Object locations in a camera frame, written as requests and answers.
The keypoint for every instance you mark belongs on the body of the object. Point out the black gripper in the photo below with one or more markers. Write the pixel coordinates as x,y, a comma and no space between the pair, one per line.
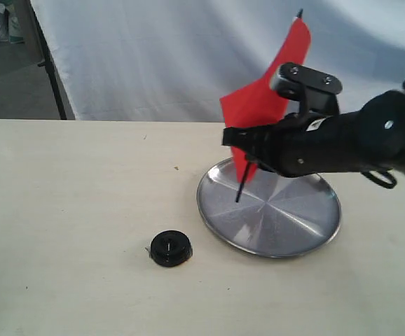
325,145

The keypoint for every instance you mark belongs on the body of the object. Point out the red flag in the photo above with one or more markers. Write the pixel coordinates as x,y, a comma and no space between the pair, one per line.
257,104

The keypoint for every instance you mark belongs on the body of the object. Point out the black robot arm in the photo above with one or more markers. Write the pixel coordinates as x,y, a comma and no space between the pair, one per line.
380,133

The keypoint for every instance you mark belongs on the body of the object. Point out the black round flag base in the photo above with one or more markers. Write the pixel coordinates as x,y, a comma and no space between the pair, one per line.
170,248

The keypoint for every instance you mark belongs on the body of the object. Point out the round stainless steel plate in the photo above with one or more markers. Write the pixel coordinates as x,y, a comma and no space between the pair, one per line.
274,217

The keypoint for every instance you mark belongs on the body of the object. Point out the white backdrop cloth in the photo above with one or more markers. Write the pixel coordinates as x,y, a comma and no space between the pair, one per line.
174,60

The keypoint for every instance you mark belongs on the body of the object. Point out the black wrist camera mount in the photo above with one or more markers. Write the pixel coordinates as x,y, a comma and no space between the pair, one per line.
315,90

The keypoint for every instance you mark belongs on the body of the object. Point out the black metal frame pole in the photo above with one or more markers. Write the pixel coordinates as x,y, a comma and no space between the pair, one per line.
40,52

